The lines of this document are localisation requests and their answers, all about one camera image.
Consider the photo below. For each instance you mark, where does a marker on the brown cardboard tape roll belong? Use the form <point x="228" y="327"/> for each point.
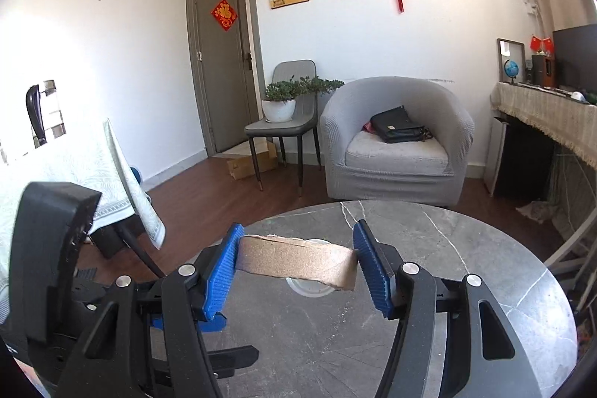
<point x="289" y="258"/>

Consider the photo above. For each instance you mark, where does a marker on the black monitor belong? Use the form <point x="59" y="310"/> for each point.
<point x="576" y="57"/>

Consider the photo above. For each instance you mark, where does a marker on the grey dining chair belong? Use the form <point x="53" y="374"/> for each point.
<point x="294" y="71"/>

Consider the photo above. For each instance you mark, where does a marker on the black cabinet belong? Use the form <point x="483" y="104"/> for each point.
<point x="522" y="165"/>

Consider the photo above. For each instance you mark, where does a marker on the brown wooden speaker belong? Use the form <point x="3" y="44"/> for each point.
<point x="543" y="69"/>

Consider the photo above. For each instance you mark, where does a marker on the pink cloth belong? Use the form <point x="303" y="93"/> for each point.
<point x="367" y="127"/>

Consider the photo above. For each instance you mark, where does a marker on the beige fringed desk cloth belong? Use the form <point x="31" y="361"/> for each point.
<point x="545" y="109"/>

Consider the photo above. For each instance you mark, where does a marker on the grey armchair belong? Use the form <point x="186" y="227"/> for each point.
<point x="396" y="165"/>

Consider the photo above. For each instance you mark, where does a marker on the cardboard box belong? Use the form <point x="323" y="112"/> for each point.
<point x="242" y="165"/>

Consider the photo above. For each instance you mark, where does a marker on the red diamond door decoration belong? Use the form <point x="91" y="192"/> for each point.
<point x="224" y="14"/>

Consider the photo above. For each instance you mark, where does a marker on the crumpled grey cloth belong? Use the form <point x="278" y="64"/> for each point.
<point x="536" y="211"/>

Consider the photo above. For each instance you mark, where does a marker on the potted green plant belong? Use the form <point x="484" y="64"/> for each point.
<point x="279" y="110"/>

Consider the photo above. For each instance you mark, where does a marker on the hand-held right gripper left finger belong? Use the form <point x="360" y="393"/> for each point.
<point x="224" y="272"/>

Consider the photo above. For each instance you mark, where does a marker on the white desk leg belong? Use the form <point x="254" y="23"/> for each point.
<point x="571" y="246"/>

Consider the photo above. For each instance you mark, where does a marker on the small red flags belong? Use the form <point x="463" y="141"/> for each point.
<point x="542" y="42"/>

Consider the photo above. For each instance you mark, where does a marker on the picture frame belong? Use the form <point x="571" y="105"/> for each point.
<point x="515" y="48"/>

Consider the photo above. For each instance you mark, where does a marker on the black curved table leg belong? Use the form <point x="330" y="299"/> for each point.
<point x="140" y="251"/>

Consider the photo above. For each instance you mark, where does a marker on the white patterned tablecloth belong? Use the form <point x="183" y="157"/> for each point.
<point x="56" y="174"/>

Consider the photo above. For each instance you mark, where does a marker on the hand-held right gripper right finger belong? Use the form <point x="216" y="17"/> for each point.
<point x="371" y="272"/>

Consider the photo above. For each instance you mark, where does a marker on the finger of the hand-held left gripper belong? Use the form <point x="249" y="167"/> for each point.
<point x="214" y="324"/>
<point x="235" y="358"/>

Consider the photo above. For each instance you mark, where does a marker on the black handbag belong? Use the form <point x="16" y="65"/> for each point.
<point x="396" y="125"/>

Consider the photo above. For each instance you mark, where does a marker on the grey door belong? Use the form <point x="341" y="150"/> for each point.
<point x="224" y="90"/>

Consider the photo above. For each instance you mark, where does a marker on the small blue globe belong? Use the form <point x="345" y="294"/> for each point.
<point x="511" y="68"/>

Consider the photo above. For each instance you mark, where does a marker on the white round lid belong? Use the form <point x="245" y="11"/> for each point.
<point x="303" y="289"/>

